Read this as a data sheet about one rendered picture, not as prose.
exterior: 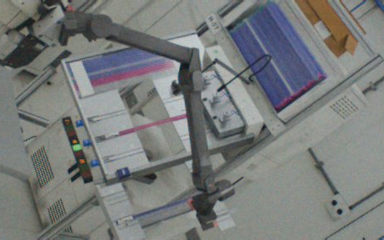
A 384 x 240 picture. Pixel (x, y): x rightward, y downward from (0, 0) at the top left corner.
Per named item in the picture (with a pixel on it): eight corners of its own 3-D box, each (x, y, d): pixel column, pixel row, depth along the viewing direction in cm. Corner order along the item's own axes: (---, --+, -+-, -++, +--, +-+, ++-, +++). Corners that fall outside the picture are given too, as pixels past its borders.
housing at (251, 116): (242, 142, 277) (248, 125, 266) (200, 67, 302) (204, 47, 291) (257, 138, 280) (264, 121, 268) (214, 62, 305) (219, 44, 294)
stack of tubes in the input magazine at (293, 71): (275, 110, 267) (323, 74, 259) (226, 31, 293) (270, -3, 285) (286, 117, 277) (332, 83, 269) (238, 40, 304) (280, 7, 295)
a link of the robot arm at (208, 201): (201, 192, 215) (209, 204, 212) (216, 184, 218) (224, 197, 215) (196, 200, 220) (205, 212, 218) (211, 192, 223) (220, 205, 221)
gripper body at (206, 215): (204, 197, 229) (208, 187, 223) (216, 219, 224) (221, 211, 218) (189, 202, 226) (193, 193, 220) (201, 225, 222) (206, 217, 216)
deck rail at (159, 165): (107, 187, 255) (107, 179, 250) (105, 182, 256) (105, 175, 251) (252, 142, 277) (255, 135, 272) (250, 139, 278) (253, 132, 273)
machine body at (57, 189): (45, 267, 297) (134, 202, 278) (12, 156, 333) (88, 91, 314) (123, 274, 349) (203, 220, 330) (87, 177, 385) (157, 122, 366)
